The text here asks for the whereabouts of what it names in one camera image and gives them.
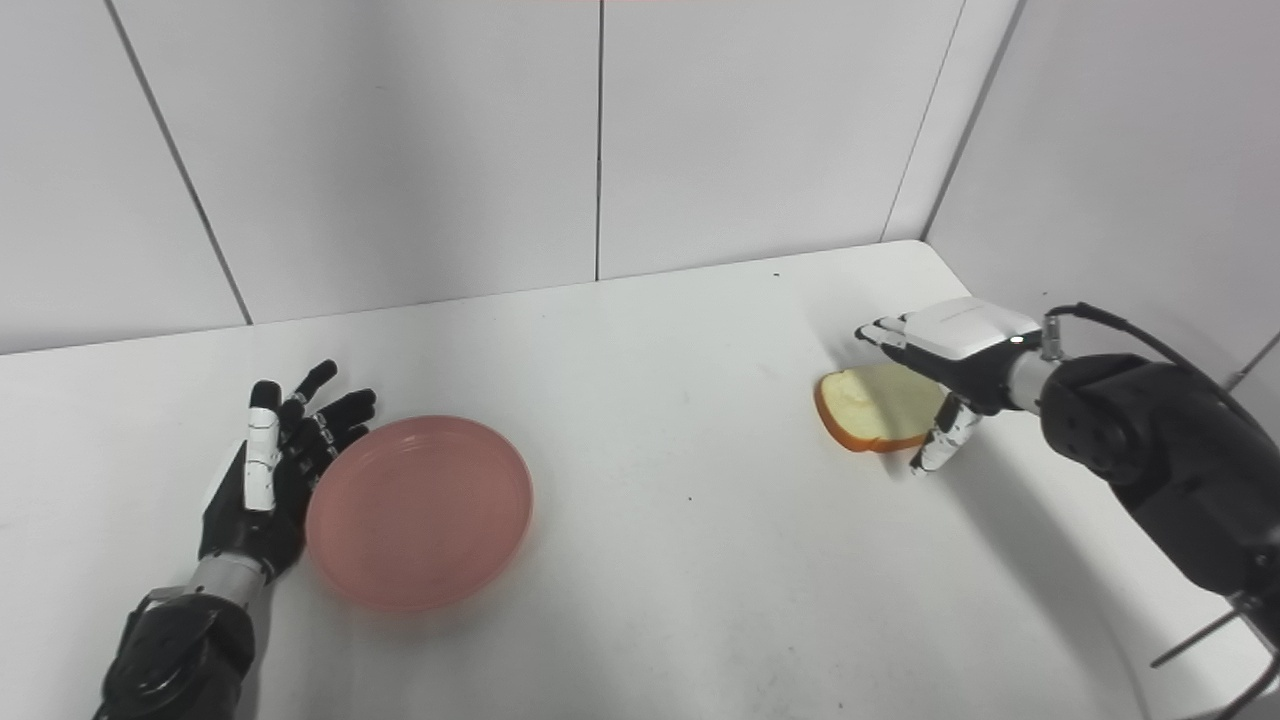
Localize slice of white bread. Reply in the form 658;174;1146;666
813;362;951;454

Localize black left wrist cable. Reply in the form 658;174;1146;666
128;588;193;626

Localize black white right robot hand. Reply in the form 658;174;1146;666
856;297;1046;475

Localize pink round plate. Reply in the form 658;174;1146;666
305;415;534;613

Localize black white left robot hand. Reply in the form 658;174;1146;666
197;360;378;583

